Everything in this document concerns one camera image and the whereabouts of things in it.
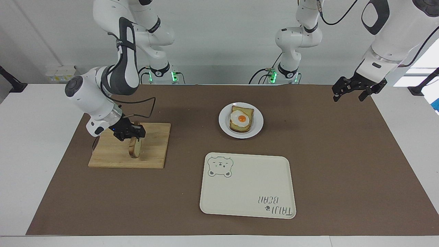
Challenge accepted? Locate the cream tray with bear print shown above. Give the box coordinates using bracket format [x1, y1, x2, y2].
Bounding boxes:
[199, 152, 297, 220]

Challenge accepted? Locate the white round plate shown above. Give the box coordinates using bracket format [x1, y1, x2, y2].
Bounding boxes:
[218, 102, 264, 139]

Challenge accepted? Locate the fried egg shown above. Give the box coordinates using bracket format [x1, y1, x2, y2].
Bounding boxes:
[230, 110, 250, 128]

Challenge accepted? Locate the black stand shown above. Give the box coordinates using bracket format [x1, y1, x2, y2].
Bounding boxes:
[0, 65, 28, 93]
[407, 67, 439, 96]

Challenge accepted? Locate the black cable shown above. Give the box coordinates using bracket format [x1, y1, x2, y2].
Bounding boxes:
[100, 80, 156, 119]
[138, 66, 152, 84]
[397, 25, 439, 68]
[317, 0, 359, 26]
[249, 68, 276, 85]

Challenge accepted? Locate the wooden cutting board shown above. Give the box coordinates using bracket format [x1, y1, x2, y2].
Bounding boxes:
[88, 122, 171, 169]

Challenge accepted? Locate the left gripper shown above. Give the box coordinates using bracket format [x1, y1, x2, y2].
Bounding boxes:
[331, 71, 388, 103]

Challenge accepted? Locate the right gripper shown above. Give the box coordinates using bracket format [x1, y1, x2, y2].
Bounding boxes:
[111, 118, 146, 142]

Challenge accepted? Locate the toasted bread slice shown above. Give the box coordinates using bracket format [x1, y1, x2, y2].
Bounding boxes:
[229, 105, 255, 134]

